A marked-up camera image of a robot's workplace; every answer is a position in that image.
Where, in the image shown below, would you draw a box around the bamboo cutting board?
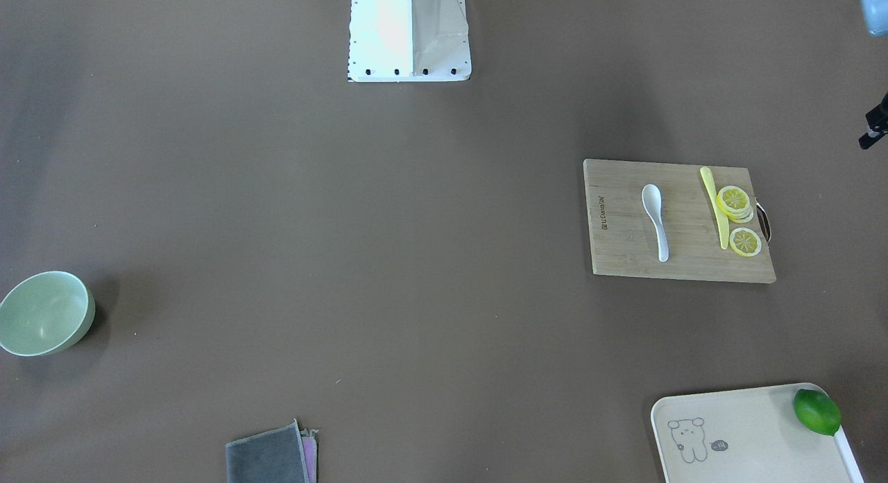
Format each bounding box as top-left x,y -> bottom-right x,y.
583,158 -> 776,284

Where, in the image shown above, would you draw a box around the yellow plastic knife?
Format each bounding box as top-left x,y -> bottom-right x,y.
699,167 -> 730,250

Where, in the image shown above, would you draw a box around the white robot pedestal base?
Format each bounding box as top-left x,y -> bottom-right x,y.
347,0 -> 472,83

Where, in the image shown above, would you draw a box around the light green bowl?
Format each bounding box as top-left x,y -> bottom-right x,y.
1,271 -> 96,357

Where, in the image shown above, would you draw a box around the grey folded cloth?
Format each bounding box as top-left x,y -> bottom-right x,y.
225,419 -> 319,482

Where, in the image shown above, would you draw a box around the green lime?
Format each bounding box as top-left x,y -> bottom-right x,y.
792,389 -> 842,437

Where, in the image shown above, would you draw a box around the cream cartoon tray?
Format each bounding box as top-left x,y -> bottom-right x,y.
650,382 -> 863,482

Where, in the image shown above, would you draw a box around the stacked lemon slices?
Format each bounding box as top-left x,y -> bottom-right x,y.
716,185 -> 755,224

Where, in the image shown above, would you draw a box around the white ceramic spoon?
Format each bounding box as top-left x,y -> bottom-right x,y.
642,183 -> 669,264

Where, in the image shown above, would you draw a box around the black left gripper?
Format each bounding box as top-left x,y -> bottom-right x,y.
857,94 -> 888,150

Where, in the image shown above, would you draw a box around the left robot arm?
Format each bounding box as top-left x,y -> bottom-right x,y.
857,0 -> 887,150

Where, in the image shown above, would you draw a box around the single lemon slice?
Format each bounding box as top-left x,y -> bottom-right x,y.
728,228 -> 763,257

